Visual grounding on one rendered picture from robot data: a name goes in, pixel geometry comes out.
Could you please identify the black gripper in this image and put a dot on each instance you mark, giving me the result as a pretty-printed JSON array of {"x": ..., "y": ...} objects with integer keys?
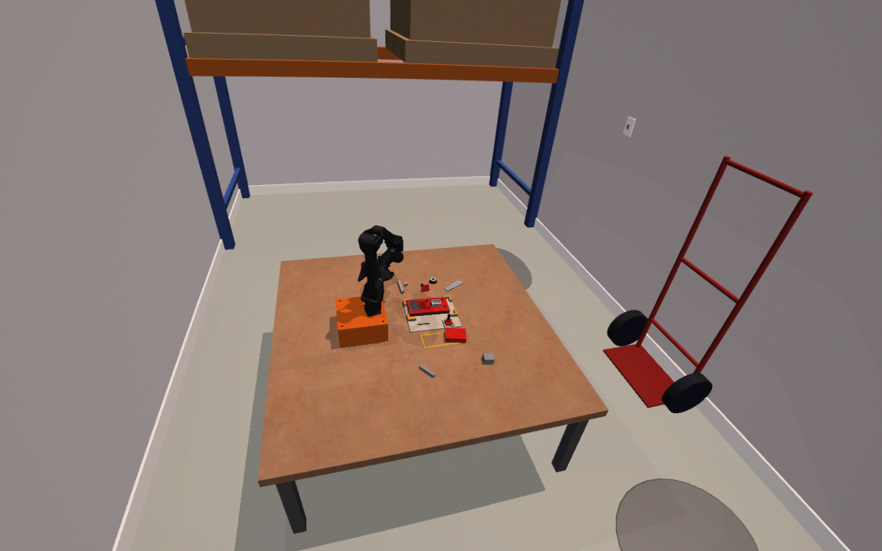
[{"x": 380, "y": 262}]

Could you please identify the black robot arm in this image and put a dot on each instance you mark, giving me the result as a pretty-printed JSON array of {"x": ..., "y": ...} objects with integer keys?
[{"x": 373, "y": 292}]

